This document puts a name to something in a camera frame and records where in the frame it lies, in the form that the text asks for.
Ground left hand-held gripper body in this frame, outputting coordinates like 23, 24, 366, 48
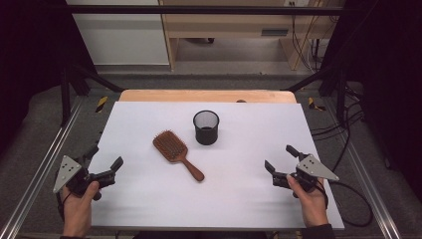
53, 154, 115, 201

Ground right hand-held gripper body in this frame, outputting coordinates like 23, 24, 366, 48
273, 153, 340, 193

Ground brown wooden hairbrush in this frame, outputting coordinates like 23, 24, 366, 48
152, 129, 206, 183

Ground black mesh cup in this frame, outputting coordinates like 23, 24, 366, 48
192, 110, 221, 146

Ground person's left hand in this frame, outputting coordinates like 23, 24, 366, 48
61, 180, 101, 238

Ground person's right hand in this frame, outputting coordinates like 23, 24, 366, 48
287, 174, 329, 228

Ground white table mat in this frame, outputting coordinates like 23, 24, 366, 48
90, 101, 345, 231

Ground yellow black tape strip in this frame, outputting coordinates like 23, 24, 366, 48
308, 97, 326, 113
95, 96, 109, 114

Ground black metal stand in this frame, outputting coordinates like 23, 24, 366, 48
59, 63, 124, 127
282, 64, 349, 123

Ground wooden table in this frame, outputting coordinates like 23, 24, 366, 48
118, 89, 298, 104

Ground dark curtain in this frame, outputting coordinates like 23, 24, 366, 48
0, 0, 98, 157
321, 0, 422, 193

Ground white cabinet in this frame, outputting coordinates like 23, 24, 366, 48
66, 0, 170, 66

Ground light wooden desk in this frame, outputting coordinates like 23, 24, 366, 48
158, 0, 346, 72

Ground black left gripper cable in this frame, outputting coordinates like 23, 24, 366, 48
57, 191, 73, 222

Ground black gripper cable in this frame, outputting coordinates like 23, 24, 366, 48
317, 180, 374, 228
57, 191, 73, 222

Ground aluminium rail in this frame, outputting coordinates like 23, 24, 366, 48
0, 98, 84, 239
344, 142, 403, 239

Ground black floor cables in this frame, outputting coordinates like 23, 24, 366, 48
312, 84, 366, 173

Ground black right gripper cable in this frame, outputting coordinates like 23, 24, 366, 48
317, 180, 374, 228

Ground hanging cables behind desk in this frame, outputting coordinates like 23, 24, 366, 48
290, 0, 325, 73

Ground black horizontal frame bar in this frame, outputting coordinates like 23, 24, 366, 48
66, 4, 346, 16

